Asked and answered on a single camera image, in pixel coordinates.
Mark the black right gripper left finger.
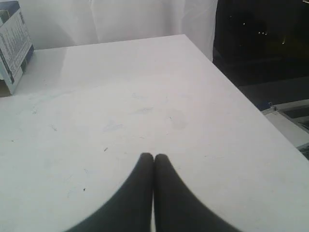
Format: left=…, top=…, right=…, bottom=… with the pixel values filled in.
left=68, top=153, right=154, bottom=232

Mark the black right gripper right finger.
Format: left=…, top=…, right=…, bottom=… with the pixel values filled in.
left=154, top=154, right=239, bottom=232

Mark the blue white milk carton box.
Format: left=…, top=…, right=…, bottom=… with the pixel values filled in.
left=0, top=0, right=34, bottom=97

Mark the dark window pane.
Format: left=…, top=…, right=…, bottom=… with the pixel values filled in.
left=213, top=0, right=309, bottom=109

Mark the white backdrop curtain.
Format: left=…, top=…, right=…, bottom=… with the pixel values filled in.
left=19, top=0, right=217, bottom=59

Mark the white metal frame rail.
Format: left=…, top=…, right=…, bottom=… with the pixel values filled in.
left=261, top=99, right=309, bottom=159

